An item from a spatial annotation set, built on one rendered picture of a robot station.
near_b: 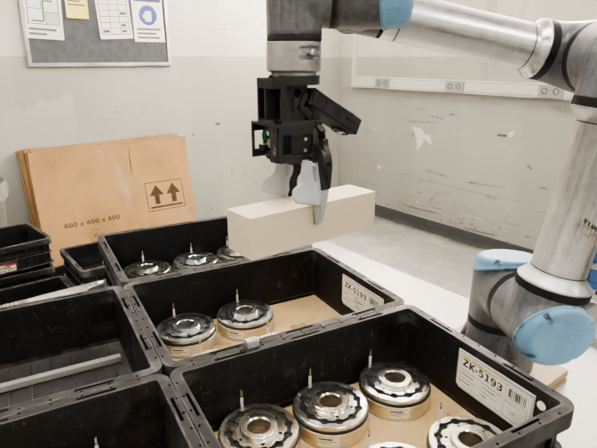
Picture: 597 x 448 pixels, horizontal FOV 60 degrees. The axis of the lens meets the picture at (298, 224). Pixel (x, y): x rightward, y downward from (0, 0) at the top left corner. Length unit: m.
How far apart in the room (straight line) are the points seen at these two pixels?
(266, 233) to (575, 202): 0.47
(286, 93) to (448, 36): 0.30
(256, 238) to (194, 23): 3.28
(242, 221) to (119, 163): 2.87
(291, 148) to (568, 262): 0.46
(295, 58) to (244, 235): 0.24
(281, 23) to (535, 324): 0.58
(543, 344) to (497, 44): 0.48
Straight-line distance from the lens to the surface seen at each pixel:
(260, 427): 0.72
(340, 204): 0.79
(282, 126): 0.69
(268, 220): 0.71
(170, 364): 0.71
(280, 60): 0.71
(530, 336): 0.89
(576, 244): 0.89
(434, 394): 0.84
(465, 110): 3.88
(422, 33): 0.87
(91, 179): 3.50
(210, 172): 4.03
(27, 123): 3.55
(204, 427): 0.60
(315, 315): 1.02
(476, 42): 0.90
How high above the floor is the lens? 1.31
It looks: 18 degrees down
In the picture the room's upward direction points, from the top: straight up
